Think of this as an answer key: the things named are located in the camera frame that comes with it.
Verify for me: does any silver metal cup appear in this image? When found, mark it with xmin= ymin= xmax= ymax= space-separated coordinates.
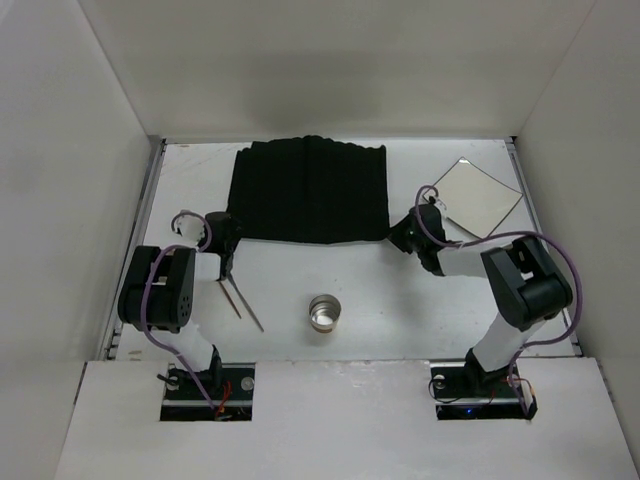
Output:
xmin=308 ymin=294 xmax=342 ymax=334

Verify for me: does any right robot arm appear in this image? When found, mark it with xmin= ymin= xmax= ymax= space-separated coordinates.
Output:
xmin=388 ymin=203 xmax=575 ymax=396

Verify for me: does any silver metal knife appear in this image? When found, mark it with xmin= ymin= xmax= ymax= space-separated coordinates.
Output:
xmin=228 ymin=273 xmax=265 ymax=333

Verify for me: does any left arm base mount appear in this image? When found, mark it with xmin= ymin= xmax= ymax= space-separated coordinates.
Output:
xmin=157 ymin=363 xmax=256 ymax=422

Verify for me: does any white square plate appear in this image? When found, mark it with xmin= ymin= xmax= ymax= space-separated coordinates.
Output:
xmin=435 ymin=157 xmax=522 ymax=238

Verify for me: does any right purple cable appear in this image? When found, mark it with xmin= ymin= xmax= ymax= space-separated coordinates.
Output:
xmin=415 ymin=184 xmax=582 ymax=417

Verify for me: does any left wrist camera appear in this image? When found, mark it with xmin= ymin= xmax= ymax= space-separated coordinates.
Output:
xmin=173 ymin=210 xmax=206 ymax=244

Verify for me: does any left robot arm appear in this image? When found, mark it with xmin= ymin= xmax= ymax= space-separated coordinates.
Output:
xmin=117 ymin=210 xmax=241 ymax=395

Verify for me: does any copper fork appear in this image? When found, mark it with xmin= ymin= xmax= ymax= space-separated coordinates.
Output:
xmin=217 ymin=280 xmax=242 ymax=319

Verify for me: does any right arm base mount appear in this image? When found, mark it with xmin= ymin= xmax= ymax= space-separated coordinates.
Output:
xmin=428 ymin=361 xmax=538 ymax=421

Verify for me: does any black cloth placemat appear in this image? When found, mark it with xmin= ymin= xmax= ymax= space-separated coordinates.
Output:
xmin=227 ymin=135 xmax=390 ymax=245

